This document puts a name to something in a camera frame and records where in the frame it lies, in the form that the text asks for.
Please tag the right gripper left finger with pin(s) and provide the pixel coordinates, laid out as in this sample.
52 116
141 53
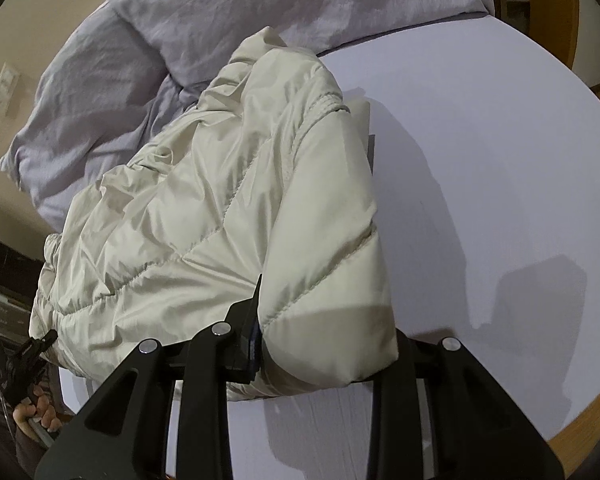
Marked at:
162 399

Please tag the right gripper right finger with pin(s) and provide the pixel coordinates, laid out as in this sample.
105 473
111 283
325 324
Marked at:
477 429

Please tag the white puffer jacket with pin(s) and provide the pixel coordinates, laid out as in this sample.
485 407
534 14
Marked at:
262 190

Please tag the person's left hand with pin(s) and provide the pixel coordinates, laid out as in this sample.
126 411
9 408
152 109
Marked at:
43 409

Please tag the lavender bed sheet mattress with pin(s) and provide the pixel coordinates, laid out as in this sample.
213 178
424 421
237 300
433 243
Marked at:
485 158

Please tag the left lavender pillow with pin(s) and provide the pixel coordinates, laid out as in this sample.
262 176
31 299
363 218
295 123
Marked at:
105 94

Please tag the lavender pillow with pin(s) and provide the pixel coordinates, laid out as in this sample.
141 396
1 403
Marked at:
195 38
105 94

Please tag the right lavender pillow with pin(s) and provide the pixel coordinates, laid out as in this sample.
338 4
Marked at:
195 38

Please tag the white wall socket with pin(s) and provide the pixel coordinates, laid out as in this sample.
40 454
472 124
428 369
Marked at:
9 78

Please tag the wooden wardrobe door frame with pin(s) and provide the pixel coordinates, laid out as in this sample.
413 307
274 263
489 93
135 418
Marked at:
553 24

